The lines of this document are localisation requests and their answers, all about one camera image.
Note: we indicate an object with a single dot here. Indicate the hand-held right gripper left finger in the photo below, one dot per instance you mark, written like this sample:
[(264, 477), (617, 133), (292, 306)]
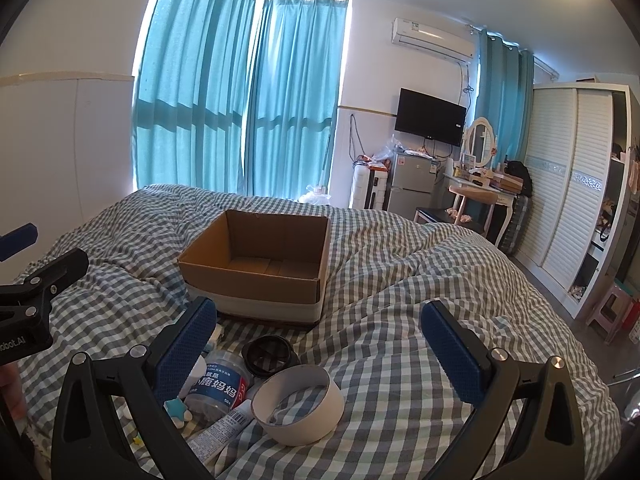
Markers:
[(185, 350)]

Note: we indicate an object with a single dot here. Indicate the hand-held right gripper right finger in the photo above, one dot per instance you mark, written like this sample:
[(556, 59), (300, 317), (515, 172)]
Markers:
[(452, 355)]

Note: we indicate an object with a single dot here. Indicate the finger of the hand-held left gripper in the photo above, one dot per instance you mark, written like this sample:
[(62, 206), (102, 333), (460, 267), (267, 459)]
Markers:
[(55, 270), (19, 241)]

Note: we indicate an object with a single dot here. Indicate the small white bottle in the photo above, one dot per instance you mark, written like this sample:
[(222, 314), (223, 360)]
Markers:
[(199, 375)]

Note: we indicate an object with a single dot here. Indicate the clear plastic jar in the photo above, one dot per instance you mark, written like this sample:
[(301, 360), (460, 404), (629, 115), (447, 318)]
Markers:
[(220, 385)]

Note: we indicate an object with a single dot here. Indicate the small blue toy figure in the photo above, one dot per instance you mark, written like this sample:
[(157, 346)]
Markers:
[(176, 410)]

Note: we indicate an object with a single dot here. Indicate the black round lid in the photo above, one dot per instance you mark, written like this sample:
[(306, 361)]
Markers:
[(270, 373)]

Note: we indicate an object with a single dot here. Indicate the white squeeze tube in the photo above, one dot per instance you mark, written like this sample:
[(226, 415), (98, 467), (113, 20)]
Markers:
[(220, 432)]

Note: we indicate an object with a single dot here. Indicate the cardboard box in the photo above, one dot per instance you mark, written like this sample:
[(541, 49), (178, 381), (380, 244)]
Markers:
[(250, 285)]

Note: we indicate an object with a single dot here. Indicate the white tape roll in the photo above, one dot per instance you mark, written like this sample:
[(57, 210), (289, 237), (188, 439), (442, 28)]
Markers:
[(280, 432)]

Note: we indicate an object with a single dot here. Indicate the checked blanket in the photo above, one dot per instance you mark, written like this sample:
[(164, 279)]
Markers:
[(375, 285)]

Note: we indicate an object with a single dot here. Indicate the wooden chair black seat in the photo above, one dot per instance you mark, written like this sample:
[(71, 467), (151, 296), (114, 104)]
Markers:
[(445, 216)]

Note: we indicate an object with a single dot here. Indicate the dark striped suitcase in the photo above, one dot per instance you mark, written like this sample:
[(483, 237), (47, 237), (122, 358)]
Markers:
[(515, 225)]

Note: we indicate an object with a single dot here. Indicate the pink plastic stool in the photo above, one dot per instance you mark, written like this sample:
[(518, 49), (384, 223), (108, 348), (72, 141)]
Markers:
[(607, 310)]

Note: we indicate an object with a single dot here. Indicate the white dressing table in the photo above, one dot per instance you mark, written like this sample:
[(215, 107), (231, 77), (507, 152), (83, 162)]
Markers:
[(495, 195)]

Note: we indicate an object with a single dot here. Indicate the grey small fridge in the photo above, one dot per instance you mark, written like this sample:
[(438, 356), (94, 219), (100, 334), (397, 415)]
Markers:
[(410, 185)]

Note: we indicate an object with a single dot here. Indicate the brown flat box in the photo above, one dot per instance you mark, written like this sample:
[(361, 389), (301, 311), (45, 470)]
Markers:
[(505, 182)]

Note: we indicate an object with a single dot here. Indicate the red plastic stool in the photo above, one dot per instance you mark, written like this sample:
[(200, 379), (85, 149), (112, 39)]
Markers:
[(632, 315)]

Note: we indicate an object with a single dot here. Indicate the white suitcase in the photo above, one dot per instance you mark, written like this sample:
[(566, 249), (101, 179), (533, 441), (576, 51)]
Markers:
[(370, 187)]

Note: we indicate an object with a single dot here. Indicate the black bag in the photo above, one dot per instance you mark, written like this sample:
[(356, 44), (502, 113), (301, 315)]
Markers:
[(520, 177)]

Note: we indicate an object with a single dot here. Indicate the clear water jug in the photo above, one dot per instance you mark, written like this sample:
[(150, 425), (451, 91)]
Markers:
[(315, 195)]

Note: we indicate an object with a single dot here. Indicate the white louvred wardrobe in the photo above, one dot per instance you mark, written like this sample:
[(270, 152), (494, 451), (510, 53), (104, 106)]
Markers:
[(565, 185)]

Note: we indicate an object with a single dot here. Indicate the white oval mirror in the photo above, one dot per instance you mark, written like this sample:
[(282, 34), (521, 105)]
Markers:
[(480, 142)]

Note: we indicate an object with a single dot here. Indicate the clear plastic bag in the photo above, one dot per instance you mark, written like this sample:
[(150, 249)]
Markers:
[(389, 147)]

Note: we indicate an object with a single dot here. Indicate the wide teal curtain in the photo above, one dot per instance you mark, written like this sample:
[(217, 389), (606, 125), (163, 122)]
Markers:
[(195, 85)]

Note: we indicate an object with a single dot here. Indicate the narrow teal curtain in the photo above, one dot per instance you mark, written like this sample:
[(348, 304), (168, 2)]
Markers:
[(500, 100)]

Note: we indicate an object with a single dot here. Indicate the white air conditioner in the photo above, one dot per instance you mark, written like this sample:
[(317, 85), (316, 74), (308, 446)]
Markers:
[(430, 37)]

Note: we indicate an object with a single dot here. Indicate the black wall television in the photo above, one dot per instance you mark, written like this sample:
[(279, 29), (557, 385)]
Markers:
[(430, 117)]

